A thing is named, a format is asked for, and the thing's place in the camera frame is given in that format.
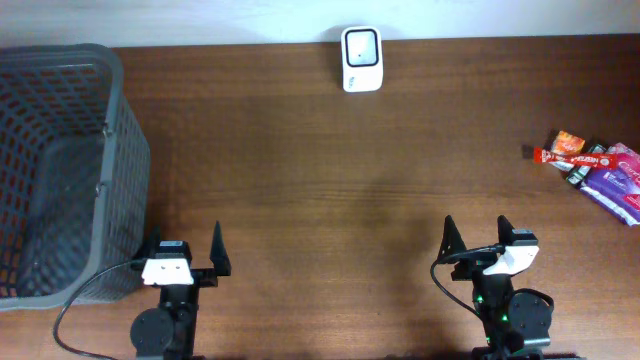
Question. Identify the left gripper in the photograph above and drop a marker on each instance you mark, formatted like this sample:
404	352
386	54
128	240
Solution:
201	275

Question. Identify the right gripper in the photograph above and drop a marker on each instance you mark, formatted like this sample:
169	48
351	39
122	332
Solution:
467	267

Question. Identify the small orange box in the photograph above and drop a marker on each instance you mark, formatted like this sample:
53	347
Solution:
565	144

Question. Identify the green white gum pack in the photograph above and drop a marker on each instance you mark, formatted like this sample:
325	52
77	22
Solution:
578	173

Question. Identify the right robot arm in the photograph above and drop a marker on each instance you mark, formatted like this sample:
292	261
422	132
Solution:
516	322

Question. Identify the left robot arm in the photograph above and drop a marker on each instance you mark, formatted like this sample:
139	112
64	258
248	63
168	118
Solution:
168	330

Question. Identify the red purple Carefree pad pack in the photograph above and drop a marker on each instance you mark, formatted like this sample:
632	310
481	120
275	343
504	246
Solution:
617	191

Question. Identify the grey plastic mesh basket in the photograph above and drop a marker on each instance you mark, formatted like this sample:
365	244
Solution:
75	169

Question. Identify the red Nescafe coffee sachet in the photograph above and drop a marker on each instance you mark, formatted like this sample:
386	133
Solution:
592	160

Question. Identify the white barcode scanner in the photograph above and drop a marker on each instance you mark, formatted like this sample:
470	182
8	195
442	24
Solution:
362	59

